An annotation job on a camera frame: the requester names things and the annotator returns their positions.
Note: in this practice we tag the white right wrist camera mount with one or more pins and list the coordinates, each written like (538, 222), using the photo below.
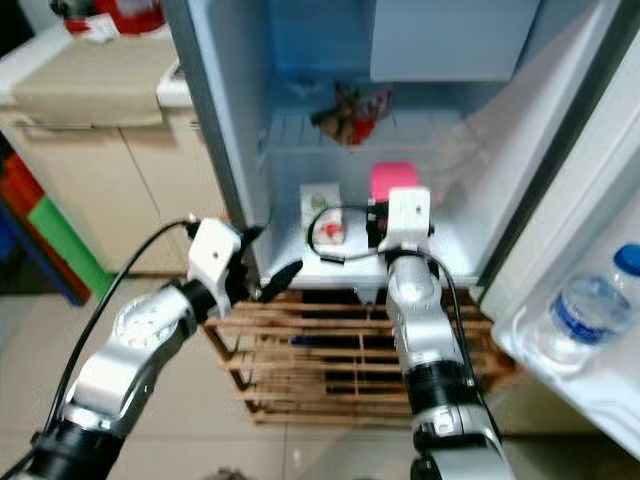
(408, 215)

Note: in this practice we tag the white green carton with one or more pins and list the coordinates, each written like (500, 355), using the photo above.
(322, 215)

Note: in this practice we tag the pink box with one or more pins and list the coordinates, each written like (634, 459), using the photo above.
(395, 178)

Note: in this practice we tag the small grey fridge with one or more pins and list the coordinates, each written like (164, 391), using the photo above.
(290, 60)

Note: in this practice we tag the fridge door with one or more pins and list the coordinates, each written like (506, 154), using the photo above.
(590, 395)

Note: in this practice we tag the red kitchen appliance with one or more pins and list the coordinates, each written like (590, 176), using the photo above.
(130, 12)

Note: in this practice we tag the kitchen counter with stove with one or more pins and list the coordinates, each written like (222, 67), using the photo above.
(80, 200)

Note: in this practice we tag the white paper tag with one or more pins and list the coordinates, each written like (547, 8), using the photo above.
(100, 28)

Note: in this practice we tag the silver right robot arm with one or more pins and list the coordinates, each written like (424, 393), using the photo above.
(425, 320)

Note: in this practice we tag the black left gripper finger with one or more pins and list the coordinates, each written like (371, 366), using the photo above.
(281, 281)

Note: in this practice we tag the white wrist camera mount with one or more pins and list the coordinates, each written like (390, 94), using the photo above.
(215, 255)
(408, 215)

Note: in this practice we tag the blue board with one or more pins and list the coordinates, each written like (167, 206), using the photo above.
(8, 235)

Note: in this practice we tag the orange board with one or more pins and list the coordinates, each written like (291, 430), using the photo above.
(20, 185)

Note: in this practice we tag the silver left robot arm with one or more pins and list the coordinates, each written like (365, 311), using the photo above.
(140, 350)

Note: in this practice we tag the clear plastic bag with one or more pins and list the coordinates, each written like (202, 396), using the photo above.
(460, 140)

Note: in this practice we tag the red green produce bag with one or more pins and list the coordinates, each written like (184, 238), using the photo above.
(352, 118)

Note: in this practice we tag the green board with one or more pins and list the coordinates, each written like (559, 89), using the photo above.
(65, 245)

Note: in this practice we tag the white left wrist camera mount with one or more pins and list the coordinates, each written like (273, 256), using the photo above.
(215, 255)

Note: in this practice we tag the grey freezer compartment flap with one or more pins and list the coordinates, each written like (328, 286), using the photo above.
(455, 40)

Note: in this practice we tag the blue labelled water bottle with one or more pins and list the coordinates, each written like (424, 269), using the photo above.
(585, 310)

